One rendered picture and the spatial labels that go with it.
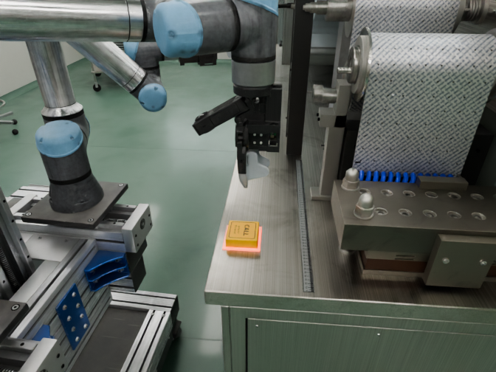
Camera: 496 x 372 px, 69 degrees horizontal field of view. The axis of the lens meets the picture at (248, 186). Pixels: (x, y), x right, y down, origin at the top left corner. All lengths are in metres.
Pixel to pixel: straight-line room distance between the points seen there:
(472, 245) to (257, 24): 0.52
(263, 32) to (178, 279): 1.60
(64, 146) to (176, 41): 0.61
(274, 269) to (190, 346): 1.05
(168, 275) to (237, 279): 1.33
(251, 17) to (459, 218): 0.51
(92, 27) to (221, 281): 0.49
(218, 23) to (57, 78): 0.70
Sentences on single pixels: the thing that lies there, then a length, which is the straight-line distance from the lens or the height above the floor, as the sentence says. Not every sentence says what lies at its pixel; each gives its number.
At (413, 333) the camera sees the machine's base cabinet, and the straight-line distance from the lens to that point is 0.82.
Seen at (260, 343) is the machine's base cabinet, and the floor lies 0.75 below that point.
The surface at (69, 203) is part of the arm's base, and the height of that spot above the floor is 0.85.
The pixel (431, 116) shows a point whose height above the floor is 1.16.
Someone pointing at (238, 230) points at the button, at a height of 0.92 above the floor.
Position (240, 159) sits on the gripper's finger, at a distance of 0.66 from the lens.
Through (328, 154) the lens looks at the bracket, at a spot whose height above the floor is 1.03.
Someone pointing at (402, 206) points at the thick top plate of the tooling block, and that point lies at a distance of 0.76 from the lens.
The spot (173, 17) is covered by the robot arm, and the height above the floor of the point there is 1.37.
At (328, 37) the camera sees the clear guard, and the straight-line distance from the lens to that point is 1.79.
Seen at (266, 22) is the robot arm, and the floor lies 1.35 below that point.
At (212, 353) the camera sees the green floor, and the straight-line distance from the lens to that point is 1.71.
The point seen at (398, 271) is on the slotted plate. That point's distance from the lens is 0.79.
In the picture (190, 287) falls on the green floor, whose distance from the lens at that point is 1.96.
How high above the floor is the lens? 1.43
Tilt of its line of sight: 32 degrees down
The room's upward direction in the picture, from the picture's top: straight up
